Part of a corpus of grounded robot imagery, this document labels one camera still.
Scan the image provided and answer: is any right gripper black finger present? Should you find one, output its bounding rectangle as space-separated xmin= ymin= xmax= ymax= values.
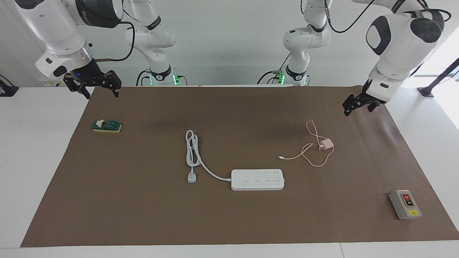
xmin=63 ymin=76 xmax=90 ymax=100
xmin=103 ymin=70 xmax=122 ymax=98

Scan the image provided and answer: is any pink charging cable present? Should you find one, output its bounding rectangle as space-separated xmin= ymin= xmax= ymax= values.
xmin=279 ymin=120 xmax=335 ymax=167

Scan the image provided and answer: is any white power strip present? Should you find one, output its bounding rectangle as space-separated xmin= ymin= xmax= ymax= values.
xmin=231 ymin=169 xmax=285 ymax=191

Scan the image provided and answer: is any black desk clamp stand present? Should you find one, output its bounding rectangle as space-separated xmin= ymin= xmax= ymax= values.
xmin=0 ymin=74 xmax=19 ymax=97
xmin=417 ymin=58 xmax=459 ymax=97

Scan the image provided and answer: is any brown table mat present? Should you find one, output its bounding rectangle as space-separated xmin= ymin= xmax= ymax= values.
xmin=20 ymin=86 xmax=459 ymax=248

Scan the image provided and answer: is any white wall outlet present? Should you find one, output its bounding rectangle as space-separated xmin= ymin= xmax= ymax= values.
xmin=39 ymin=77 xmax=67 ymax=87

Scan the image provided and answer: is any black base cable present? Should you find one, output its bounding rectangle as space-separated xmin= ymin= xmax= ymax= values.
xmin=136 ymin=69 xmax=152 ymax=86
xmin=257 ymin=54 xmax=292 ymax=86

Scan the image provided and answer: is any green knife switch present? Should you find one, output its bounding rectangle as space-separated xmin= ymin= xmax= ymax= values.
xmin=92 ymin=119 xmax=123 ymax=133

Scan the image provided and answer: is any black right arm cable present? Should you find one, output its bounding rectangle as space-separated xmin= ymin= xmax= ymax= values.
xmin=95 ymin=21 xmax=136 ymax=62

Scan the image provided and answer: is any grey push-button switch box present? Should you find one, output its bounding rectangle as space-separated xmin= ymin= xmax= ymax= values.
xmin=389 ymin=190 xmax=422 ymax=220

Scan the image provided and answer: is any white power cord with plug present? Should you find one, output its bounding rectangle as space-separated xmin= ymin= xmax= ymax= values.
xmin=185 ymin=130 xmax=233 ymax=183

